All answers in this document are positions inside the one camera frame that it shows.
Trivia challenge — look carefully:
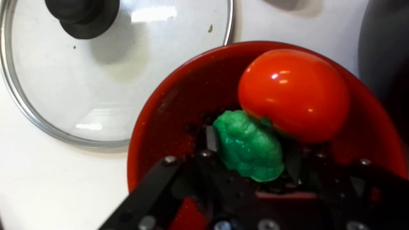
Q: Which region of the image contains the glass lid black knob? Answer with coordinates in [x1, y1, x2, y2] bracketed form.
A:
[0, 0, 235, 148]

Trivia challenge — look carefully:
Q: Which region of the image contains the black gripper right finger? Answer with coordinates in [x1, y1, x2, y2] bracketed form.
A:
[284, 142, 409, 230]

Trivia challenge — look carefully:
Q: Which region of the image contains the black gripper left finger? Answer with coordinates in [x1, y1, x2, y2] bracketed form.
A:
[100, 125, 240, 230]

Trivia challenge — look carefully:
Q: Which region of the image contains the red toy tomato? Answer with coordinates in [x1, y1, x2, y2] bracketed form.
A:
[236, 47, 351, 144]

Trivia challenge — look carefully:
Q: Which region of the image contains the green toy broccoli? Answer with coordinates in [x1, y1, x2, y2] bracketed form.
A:
[212, 109, 286, 184]

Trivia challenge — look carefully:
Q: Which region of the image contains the orange bowl with beans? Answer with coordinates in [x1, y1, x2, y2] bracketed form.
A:
[126, 40, 409, 230]

